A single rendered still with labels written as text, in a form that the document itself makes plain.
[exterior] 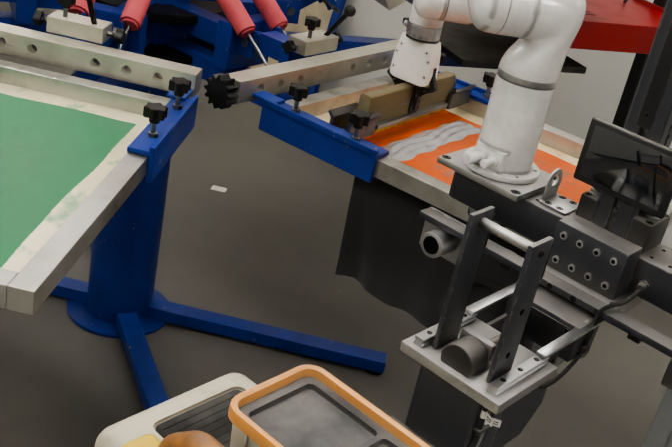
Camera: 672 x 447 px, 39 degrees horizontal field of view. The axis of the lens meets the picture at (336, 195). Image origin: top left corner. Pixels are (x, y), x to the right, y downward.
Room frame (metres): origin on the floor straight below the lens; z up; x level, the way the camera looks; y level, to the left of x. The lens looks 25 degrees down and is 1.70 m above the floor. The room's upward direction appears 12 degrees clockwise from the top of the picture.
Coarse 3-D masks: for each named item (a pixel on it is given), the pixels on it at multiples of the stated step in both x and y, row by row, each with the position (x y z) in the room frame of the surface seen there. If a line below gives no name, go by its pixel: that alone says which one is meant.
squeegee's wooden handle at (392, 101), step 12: (444, 72) 2.19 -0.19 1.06; (396, 84) 2.03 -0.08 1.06; (408, 84) 2.04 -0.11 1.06; (444, 84) 2.16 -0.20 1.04; (360, 96) 1.91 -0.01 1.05; (372, 96) 1.91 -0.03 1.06; (384, 96) 1.94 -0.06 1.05; (396, 96) 1.98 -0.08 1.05; (408, 96) 2.03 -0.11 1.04; (432, 96) 2.12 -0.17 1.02; (444, 96) 2.17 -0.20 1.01; (360, 108) 1.91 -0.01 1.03; (372, 108) 1.91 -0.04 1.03; (384, 108) 1.95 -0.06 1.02; (396, 108) 1.99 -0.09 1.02; (420, 108) 2.09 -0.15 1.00
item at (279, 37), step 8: (264, 32) 2.27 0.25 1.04; (272, 32) 2.29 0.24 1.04; (264, 40) 2.25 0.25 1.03; (272, 40) 2.24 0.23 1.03; (280, 40) 2.23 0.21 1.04; (264, 48) 2.25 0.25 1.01; (272, 48) 2.24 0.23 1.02; (280, 48) 2.23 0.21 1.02; (272, 56) 2.24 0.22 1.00; (296, 56) 2.20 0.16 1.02; (304, 56) 2.19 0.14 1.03
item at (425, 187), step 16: (368, 80) 2.23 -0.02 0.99; (384, 80) 2.26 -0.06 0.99; (320, 96) 2.04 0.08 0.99; (336, 96) 2.07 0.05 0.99; (352, 96) 2.12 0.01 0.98; (320, 112) 2.02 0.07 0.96; (480, 112) 2.24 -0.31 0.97; (544, 128) 2.15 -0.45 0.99; (560, 144) 2.12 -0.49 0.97; (576, 144) 2.10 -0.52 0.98; (384, 160) 1.75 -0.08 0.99; (384, 176) 1.73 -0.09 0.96; (400, 176) 1.71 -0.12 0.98; (416, 176) 1.70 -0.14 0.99; (416, 192) 1.69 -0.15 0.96; (432, 192) 1.67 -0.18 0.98; (448, 192) 1.66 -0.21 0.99; (448, 208) 1.65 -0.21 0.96; (464, 208) 1.63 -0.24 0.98
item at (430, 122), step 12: (420, 120) 2.12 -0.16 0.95; (432, 120) 2.14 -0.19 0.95; (444, 120) 2.16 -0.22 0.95; (456, 120) 2.18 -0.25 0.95; (468, 120) 2.19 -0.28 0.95; (420, 132) 2.04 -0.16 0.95; (456, 144) 2.02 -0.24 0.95; (468, 144) 2.03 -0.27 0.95; (540, 156) 2.05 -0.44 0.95; (552, 156) 2.07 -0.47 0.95; (564, 168) 2.01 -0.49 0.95; (576, 192) 1.88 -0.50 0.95
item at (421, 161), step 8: (392, 128) 2.03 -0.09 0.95; (400, 128) 2.04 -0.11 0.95; (368, 136) 1.95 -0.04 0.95; (376, 136) 1.96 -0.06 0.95; (384, 136) 1.97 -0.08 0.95; (392, 136) 1.98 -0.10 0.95; (400, 136) 1.99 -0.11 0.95; (408, 136) 2.00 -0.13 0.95; (376, 144) 1.91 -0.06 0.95; (384, 144) 1.92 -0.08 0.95; (432, 152) 1.94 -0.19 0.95; (440, 152) 1.95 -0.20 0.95; (448, 152) 1.96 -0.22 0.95; (408, 160) 1.86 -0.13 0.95; (416, 160) 1.87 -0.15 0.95; (424, 160) 1.88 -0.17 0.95; (432, 160) 1.89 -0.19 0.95; (416, 168) 1.83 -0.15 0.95; (424, 168) 1.84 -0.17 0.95; (432, 176) 1.80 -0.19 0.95; (440, 176) 1.81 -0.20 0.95
